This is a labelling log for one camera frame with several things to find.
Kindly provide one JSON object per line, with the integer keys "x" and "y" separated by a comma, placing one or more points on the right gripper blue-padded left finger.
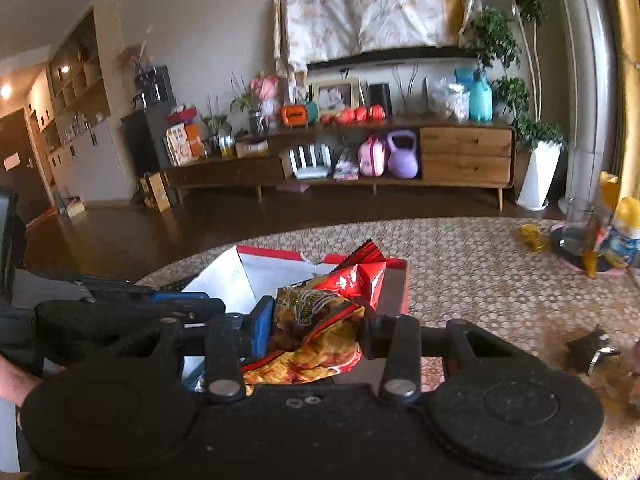
{"x": 233, "y": 340}

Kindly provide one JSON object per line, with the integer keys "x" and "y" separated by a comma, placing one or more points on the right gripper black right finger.
{"x": 398, "y": 342}

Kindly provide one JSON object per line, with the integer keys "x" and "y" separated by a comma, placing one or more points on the red yellow chip bag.
{"x": 315, "y": 324}

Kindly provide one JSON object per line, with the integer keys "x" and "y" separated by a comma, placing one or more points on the person's left hand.
{"x": 15, "y": 383}

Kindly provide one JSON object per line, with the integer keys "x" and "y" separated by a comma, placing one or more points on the red and white cardboard box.
{"x": 242, "y": 275}

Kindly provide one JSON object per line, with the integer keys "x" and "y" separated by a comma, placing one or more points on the yellow small snack packet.
{"x": 532, "y": 237}

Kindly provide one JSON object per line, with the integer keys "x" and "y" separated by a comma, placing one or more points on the purple kettlebell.
{"x": 402, "y": 162}

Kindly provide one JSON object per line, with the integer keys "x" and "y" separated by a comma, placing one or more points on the white router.
{"x": 311, "y": 162}

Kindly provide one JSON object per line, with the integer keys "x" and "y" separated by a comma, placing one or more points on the pink bag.
{"x": 372, "y": 157}

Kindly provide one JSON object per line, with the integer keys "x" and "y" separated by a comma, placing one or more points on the black small snack packet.
{"x": 588, "y": 351}

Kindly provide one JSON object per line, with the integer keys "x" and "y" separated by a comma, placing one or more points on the wooden tv cabinet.
{"x": 450, "y": 155}

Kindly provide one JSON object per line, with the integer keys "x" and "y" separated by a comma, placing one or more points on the orange alarm clock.
{"x": 295, "y": 115}

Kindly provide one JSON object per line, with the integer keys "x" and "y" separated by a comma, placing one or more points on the clear drinking glass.
{"x": 575, "y": 230}

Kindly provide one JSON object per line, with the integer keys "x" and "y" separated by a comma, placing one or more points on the yellow lid supplement bottle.
{"x": 623, "y": 236}

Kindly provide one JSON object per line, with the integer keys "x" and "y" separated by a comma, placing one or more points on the black speaker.
{"x": 380, "y": 101}

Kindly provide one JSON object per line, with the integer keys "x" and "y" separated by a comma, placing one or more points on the teal detergent bottle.
{"x": 481, "y": 107}

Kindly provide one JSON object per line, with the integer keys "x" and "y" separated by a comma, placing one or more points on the yellow tall snack packet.
{"x": 599, "y": 221}

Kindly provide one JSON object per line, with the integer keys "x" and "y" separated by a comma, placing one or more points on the white planter with plant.
{"x": 509, "y": 38}

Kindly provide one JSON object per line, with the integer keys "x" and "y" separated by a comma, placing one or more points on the floral cloth covered tv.
{"x": 307, "y": 32}

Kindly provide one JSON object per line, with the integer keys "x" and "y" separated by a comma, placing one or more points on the picture frame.
{"x": 332, "y": 96}

